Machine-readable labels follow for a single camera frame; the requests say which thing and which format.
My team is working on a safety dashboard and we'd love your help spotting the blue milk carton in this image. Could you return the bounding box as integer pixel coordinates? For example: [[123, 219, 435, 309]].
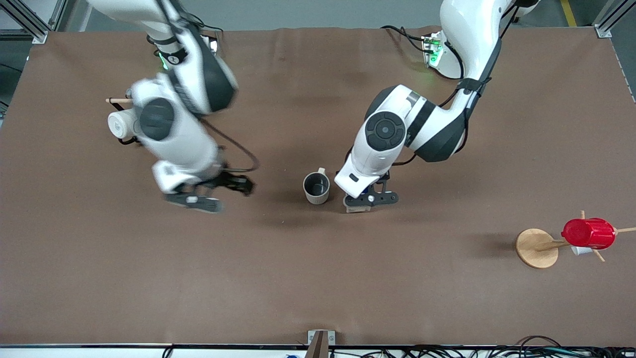
[[346, 184, 373, 214]]

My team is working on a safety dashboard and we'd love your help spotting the grey ceramic mug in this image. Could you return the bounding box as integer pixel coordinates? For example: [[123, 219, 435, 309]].
[[303, 168, 331, 205]]

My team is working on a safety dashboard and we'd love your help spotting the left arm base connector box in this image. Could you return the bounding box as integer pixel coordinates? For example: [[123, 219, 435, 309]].
[[421, 32, 444, 69]]

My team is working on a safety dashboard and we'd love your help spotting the red plastic cup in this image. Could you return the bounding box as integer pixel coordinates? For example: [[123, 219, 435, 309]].
[[561, 217, 617, 251]]

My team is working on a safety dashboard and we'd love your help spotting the brown table cover sheet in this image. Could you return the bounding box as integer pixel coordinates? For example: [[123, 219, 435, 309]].
[[0, 26, 636, 347]]

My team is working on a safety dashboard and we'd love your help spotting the white mug with dots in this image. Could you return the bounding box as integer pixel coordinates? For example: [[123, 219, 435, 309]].
[[107, 109, 139, 140]]

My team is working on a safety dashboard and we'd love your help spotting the wooden mug tree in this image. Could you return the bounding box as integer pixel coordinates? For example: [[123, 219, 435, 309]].
[[515, 210, 636, 269]]

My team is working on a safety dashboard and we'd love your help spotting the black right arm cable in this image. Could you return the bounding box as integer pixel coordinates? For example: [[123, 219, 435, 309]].
[[149, 0, 260, 175]]

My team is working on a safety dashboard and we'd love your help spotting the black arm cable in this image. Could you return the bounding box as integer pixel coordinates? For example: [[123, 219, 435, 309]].
[[437, 0, 518, 108], [149, 0, 260, 175]]

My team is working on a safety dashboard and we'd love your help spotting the black wire mug rack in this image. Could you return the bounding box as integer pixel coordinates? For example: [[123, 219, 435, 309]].
[[105, 89, 143, 146]]

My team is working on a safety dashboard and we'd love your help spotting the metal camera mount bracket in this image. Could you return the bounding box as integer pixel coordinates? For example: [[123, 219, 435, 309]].
[[307, 329, 336, 358]]

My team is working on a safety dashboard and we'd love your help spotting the black base power cable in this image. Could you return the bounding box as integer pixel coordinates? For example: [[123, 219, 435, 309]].
[[381, 24, 429, 54]]

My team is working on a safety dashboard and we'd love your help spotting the black floor cable bundle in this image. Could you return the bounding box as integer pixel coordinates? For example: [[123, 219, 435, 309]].
[[328, 335, 636, 358]]

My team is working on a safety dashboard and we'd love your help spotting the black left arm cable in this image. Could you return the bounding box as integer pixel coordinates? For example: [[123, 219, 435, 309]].
[[437, 0, 518, 108]]

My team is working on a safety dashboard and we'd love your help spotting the aluminium frame profile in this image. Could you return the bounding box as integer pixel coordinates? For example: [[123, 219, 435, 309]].
[[0, 0, 68, 45]]

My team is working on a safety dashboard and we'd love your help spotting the aluminium corner post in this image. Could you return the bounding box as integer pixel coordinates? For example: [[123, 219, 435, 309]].
[[593, 0, 636, 40]]

